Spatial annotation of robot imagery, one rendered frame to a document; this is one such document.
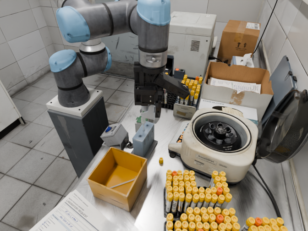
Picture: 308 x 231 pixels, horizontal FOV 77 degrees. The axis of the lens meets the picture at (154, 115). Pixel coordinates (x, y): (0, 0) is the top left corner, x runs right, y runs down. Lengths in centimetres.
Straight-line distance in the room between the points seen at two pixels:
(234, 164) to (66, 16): 58
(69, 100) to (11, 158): 137
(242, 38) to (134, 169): 114
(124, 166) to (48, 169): 135
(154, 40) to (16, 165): 190
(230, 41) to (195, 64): 41
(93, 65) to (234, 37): 97
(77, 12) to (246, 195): 69
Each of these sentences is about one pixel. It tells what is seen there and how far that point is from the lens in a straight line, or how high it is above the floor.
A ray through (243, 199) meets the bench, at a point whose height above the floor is 87.
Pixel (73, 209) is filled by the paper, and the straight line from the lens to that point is 68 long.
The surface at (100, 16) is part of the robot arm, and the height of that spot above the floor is 135.
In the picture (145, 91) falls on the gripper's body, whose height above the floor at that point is 117.
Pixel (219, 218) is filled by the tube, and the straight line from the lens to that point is 54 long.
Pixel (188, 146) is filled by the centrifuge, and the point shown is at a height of 98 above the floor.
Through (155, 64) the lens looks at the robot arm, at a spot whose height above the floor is 125.
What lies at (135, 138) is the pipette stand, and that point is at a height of 97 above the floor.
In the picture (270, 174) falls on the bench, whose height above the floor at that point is 87.
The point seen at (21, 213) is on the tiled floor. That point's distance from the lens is 187.
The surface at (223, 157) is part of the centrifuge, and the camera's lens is 64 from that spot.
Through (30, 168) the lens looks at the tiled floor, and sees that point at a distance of 208.
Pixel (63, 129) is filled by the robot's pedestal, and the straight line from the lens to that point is 111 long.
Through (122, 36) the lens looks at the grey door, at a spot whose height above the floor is 61.
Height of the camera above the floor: 147
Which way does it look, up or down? 41 degrees down
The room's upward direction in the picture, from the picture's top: straight up
